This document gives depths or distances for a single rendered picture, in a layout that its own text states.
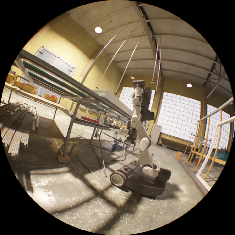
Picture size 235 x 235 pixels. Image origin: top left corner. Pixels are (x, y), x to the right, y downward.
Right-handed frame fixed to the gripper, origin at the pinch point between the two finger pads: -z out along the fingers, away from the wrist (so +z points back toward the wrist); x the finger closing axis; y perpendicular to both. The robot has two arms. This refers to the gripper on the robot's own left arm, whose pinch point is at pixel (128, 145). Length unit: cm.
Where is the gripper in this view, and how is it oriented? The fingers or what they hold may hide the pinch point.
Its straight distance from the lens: 83.5
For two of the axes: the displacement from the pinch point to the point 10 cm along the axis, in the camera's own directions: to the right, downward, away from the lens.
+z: 2.6, -9.5, 1.8
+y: -3.0, -2.6, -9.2
